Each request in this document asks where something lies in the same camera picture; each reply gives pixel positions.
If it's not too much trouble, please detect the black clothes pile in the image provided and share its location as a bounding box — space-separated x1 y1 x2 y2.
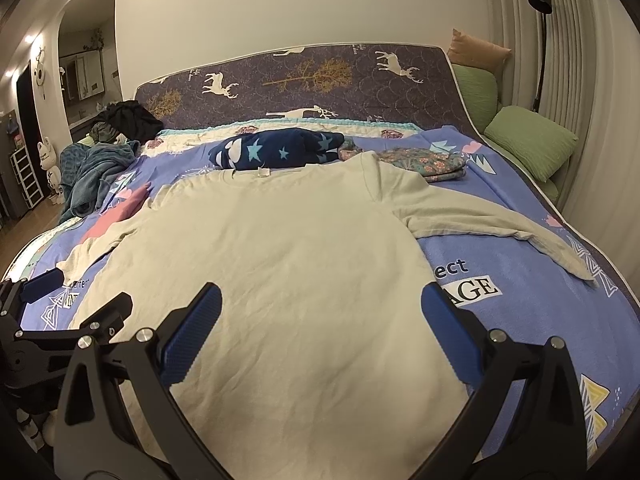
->
94 100 164 144

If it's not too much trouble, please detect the green pillow far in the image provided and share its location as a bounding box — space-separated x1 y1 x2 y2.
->
452 64 499 132

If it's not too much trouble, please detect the navy star pattern garment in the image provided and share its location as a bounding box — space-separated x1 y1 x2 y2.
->
208 128 345 170

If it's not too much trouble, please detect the white cat figurine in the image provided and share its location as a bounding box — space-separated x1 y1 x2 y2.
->
38 136 64 204

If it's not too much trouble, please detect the green pillow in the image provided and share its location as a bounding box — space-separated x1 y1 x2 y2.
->
452 64 499 132
484 105 578 182

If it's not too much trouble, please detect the floral folded garment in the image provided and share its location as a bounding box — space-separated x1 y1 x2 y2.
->
339 138 470 183

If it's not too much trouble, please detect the black floor lamp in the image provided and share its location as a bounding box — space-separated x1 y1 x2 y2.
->
528 0 553 113

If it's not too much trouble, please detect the white ladder shelf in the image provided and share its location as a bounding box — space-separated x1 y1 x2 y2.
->
10 146 44 209

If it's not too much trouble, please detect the teal crumpled blanket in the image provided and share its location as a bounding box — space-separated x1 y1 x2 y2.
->
58 140 140 223

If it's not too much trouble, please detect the beige long sleeve shirt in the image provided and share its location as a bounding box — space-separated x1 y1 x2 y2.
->
61 152 590 479

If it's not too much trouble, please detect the dark deer pattern mattress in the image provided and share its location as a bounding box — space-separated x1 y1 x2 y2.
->
136 44 477 136

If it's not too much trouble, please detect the white patterned quilt edge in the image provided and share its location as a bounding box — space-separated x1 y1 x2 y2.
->
142 116 426 158

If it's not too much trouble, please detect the tan orange pillow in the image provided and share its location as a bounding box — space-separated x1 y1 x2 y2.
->
447 28 512 75

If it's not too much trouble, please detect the green pillow near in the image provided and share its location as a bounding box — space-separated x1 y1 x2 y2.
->
484 105 578 182

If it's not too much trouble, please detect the blue printed bed sheet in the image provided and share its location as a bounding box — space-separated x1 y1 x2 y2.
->
6 119 639 460

